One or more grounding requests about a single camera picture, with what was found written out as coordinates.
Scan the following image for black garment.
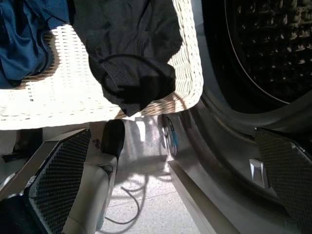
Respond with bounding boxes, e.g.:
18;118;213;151
67;0;184;117

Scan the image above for dark blue garment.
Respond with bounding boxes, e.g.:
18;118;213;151
0;0;74;89

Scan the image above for grey washing machine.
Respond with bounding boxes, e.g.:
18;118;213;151
167;0;312;234

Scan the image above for pale woven laundry basket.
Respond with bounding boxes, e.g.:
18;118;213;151
0;0;204;131

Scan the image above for silver washer door latch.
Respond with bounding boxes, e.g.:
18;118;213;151
248;158;270;189

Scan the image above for thin grey floor cable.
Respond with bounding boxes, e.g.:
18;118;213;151
104;170;150;225

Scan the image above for black and blue cable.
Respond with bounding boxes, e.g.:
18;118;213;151
162;116;180;156

